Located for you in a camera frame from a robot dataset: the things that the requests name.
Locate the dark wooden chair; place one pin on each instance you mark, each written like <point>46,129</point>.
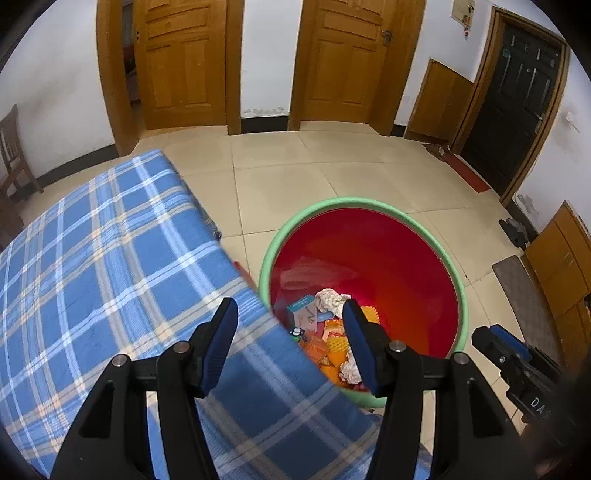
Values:
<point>14,152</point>

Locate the white wall socket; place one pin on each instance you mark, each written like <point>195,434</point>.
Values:
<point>572,121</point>

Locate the red bin with green rim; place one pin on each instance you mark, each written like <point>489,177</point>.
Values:
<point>392,277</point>

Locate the black metal door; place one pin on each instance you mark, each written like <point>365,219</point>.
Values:
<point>512,106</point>

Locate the wooden door frame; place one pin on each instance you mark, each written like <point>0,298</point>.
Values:
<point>108,69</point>
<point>406,60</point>

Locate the wooden panel door with latch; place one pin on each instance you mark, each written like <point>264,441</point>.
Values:
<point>346,64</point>

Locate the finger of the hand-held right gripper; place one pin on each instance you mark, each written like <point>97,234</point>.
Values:
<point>512,341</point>
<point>496,350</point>

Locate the white teal medicine box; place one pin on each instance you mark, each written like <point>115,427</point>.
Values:
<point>300,304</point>

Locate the wooden cabinet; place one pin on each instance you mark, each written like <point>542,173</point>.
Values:
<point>563,263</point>

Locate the dark slippers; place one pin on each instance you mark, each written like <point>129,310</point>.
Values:
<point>515,230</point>

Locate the brown slippers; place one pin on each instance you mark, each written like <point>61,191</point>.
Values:
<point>436,150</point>

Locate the cream glove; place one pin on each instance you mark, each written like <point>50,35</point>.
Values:
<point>352,367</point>
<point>330,300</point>

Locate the low wooden wall panel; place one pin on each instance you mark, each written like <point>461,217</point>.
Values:
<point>438,101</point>

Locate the wall poster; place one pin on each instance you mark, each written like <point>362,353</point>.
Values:
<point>463,16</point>

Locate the grey floor mat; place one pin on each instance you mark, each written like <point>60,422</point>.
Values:
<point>526,304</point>

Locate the blue plaid tablecloth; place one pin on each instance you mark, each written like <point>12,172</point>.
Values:
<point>115,277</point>

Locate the orange carton box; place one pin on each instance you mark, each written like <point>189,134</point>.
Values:
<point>315,347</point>

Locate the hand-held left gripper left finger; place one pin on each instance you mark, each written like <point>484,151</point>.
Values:
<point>219,341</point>

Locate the red doormat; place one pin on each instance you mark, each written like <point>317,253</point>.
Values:
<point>466,173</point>

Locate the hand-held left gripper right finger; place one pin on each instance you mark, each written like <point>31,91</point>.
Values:
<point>364,350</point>

